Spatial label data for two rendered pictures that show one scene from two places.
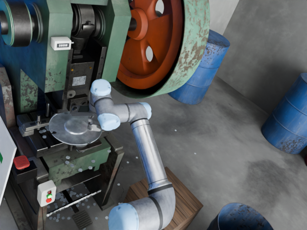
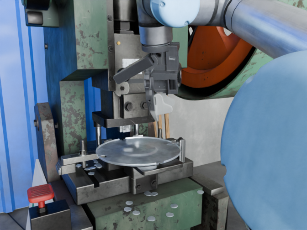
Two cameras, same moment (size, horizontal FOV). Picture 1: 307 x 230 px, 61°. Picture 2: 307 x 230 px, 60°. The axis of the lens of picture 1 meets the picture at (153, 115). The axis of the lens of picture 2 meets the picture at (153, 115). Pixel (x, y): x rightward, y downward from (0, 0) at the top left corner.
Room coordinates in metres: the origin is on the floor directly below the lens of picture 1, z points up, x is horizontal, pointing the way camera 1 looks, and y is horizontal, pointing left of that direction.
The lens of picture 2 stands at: (0.29, -0.01, 1.08)
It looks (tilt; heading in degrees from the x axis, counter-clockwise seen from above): 12 degrees down; 24
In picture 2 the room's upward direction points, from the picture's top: straight up
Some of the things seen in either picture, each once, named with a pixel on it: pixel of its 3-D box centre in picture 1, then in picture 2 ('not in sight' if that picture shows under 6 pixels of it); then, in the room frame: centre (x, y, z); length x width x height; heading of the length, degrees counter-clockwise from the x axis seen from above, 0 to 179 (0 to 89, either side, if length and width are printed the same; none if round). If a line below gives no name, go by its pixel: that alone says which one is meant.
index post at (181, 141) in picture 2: not in sight; (180, 149); (1.22, 0.28, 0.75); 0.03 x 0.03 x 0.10; 53
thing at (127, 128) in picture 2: not in sight; (124, 126); (1.15, 0.48, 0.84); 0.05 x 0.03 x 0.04; 143
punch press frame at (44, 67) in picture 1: (56, 92); (110, 121); (1.24, 0.60, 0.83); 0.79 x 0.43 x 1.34; 53
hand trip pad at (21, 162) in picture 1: (21, 166); (41, 203); (0.75, 0.50, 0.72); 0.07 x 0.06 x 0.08; 53
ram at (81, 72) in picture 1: (74, 80); (127, 74); (1.13, 0.45, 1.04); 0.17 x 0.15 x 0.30; 53
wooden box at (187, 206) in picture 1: (159, 209); not in sight; (1.20, -0.30, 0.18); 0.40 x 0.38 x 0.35; 55
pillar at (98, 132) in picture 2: (48, 106); (98, 133); (1.12, 0.58, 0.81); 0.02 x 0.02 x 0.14
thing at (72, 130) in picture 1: (76, 126); (138, 149); (1.07, 0.38, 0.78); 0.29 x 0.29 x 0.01
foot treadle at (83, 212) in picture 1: (66, 193); not in sight; (1.07, 0.38, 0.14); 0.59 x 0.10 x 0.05; 53
